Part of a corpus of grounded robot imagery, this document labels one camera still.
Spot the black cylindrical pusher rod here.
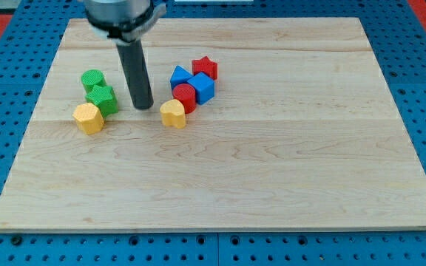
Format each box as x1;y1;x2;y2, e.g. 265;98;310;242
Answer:
117;41;154;110

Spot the yellow heart block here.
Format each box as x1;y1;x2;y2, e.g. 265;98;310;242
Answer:
160;99;186;129

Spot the green cylinder block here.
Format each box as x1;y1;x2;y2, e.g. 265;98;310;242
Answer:
80;69;107;93

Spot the green star block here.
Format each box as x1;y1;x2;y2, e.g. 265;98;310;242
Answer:
85;85;118;118

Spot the blue triangle block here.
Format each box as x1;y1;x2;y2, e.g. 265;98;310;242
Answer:
169;65;193;90

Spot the red cylinder block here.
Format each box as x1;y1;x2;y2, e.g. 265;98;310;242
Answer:
172;83;197;114

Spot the red star block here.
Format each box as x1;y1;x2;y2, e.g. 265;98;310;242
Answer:
192;56;218;81

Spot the yellow hexagon block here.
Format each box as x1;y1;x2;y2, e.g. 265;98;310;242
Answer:
72;103;104;135

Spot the blue cube block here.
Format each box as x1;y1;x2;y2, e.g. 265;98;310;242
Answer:
187;72;215;105

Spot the light wooden board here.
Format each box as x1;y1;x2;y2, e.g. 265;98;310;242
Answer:
0;17;426;233

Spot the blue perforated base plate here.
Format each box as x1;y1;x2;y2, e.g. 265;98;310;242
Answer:
0;1;426;265

